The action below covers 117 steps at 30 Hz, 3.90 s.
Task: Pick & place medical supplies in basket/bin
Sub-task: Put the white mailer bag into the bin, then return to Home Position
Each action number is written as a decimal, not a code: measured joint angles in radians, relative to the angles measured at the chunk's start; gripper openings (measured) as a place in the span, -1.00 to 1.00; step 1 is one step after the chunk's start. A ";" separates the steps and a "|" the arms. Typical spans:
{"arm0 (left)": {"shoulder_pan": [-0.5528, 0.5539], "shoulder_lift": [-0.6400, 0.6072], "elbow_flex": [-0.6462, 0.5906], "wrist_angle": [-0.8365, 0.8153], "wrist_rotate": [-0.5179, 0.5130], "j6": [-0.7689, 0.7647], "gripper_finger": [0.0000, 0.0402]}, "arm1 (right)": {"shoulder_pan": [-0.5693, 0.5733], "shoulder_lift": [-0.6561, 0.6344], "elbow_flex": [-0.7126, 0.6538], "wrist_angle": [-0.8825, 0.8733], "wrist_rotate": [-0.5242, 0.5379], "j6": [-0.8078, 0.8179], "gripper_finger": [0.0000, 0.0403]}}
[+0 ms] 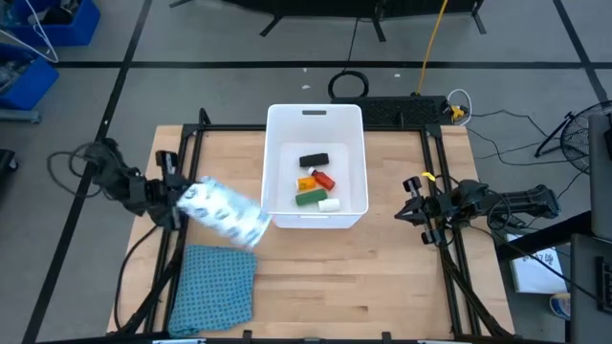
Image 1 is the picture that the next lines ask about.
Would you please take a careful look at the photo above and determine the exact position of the black stand with legs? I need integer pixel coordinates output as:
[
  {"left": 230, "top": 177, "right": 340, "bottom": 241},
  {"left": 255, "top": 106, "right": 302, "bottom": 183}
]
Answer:
[{"left": 169, "top": 0, "right": 488, "bottom": 44}]

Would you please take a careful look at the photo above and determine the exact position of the black left base cable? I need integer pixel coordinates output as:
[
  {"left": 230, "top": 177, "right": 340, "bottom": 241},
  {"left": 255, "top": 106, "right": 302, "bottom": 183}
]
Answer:
[{"left": 113, "top": 223, "right": 162, "bottom": 333}]

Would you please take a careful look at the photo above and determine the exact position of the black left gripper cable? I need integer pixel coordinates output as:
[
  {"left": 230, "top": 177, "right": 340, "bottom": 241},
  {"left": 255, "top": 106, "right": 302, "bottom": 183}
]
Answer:
[{"left": 46, "top": 141, "right": 104, "bottom": 200}]

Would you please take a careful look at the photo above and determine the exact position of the white printed paper box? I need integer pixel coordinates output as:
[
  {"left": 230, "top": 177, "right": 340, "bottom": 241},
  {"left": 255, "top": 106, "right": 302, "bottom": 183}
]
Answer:
[{"left": 506, "top": 232, "right": 568, "bottom": 294}]

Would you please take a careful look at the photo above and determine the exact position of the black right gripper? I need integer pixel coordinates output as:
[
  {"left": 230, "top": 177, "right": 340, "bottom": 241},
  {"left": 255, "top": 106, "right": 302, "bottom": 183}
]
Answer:
[{"left": 394, "top": 175, "right": 454, "bottom": 247}]

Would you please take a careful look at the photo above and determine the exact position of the coiled black cable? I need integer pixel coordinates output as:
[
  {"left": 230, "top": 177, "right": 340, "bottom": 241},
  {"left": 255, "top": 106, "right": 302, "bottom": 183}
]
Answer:
[{"left": 327, "top": 70, "right": 370, "bottom": 100}]

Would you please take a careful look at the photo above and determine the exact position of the teal dotted cloth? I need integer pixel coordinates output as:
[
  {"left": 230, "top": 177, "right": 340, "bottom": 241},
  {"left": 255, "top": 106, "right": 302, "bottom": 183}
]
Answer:
[{"left": 167, "top": 244, "right": 258, "bottom": 338}]

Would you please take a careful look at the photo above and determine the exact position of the black aluminium table frame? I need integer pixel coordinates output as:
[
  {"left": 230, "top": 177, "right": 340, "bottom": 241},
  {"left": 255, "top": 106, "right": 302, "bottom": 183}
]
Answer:
[{"left": 112, "top": 107, "right": 515, "bottom": 343}]

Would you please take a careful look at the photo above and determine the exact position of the white looped cable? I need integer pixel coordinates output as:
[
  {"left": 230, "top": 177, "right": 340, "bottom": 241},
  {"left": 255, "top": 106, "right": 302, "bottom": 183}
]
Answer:
[{"left": 447, "top": 88, "right": 473, "bottom": 126}]

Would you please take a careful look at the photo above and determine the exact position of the white wire hanger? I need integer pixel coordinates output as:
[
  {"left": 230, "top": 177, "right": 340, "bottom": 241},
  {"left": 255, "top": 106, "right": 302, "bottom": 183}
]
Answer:
[{"left": 0, "top": 0, "right": 60, "bottom": 64}]

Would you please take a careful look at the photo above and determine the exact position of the black floor cable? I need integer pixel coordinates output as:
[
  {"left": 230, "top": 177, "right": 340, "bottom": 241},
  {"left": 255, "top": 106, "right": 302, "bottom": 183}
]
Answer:
[{"left": 466, "top": 109, "right": 590, "bottom": 167}]

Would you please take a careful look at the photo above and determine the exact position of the black keyboard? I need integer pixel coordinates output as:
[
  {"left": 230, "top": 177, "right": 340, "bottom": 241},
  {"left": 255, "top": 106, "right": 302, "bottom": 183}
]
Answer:
[{"left": 596, "top": 255, "right": 612, "bottom": 314}]

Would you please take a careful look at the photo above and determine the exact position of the white perforated plastic basket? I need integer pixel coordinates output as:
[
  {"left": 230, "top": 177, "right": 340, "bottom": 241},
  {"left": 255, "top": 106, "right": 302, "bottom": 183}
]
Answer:
[{"left": 260, "top": 103, "right": 370, "bottom": 230}]

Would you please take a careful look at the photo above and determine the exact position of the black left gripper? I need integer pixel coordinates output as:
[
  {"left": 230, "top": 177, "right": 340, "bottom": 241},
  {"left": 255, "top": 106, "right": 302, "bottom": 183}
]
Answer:
[{"left": 142, "top": 149, "right": 200, "bottom": 231}]

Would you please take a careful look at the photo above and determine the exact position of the green rectangular block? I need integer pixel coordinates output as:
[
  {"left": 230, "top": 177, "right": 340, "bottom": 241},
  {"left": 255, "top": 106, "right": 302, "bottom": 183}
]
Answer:
[{"left": 295, "top": 187, "right": 329, "bottom": 207}]

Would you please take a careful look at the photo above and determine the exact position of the blue storage bin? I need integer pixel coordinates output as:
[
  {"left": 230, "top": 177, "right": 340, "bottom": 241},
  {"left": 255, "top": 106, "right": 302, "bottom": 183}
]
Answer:
[
  {"left": 0, "top": 42, "right": 61, "bottom": 112},
  {"left": 0, "top": 0, "right": 101, "bottom": 48}
]

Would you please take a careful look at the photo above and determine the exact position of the white Vakly printed plastic package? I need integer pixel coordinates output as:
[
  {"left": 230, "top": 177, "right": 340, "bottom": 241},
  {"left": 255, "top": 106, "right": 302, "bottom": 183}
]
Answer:
[{"left": 175, "top": 175, "right": 273, "bottom": 248}]

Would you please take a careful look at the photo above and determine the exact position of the red pill bottle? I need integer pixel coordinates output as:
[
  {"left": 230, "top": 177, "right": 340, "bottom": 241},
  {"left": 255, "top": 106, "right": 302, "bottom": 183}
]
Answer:
[{"left": 307, "top": 166, "right": 337, "bottom": 192}]

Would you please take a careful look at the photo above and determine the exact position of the black rectangular block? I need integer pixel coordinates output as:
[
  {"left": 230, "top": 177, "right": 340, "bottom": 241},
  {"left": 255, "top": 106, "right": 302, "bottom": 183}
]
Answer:
[{"left": 298, "top": 152, "right": 331, "bottom": 168}]

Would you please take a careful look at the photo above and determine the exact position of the long yellow power cable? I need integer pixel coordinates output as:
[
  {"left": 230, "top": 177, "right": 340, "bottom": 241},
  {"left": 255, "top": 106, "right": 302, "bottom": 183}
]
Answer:
[{"left": 414, "top": 0, "right": 449, "bottom": 96}]

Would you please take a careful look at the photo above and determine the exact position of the black floor fan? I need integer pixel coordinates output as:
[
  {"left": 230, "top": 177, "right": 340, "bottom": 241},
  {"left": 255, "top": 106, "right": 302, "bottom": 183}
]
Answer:
[{"left": 534, "top": 99, "right": 612, "bottom": 176}]

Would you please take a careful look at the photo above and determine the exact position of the grey computer monitor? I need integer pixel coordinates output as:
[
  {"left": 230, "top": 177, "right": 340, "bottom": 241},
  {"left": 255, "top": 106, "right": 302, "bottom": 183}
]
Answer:
[{"left": 587, "top": 113, "right": 612, "bottom": 241}]

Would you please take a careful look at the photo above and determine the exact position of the black side desk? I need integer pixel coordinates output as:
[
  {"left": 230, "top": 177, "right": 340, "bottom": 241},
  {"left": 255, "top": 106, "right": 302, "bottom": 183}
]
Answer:
[{"left": 495, "top": 209, "right": 612, "bottom": 344}]

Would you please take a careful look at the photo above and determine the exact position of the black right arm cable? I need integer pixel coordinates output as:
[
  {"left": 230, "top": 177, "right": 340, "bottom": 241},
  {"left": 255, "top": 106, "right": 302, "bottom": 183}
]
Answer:
[{"left": 437, "top": 177, "right": 599, "bottom": 302}]

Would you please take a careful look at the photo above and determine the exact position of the grey bin shelf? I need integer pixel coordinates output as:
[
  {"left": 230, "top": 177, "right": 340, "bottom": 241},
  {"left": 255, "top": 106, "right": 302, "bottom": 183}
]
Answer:
[{"left": 0, "top": 108, "right": 42, "bottom": 125}]

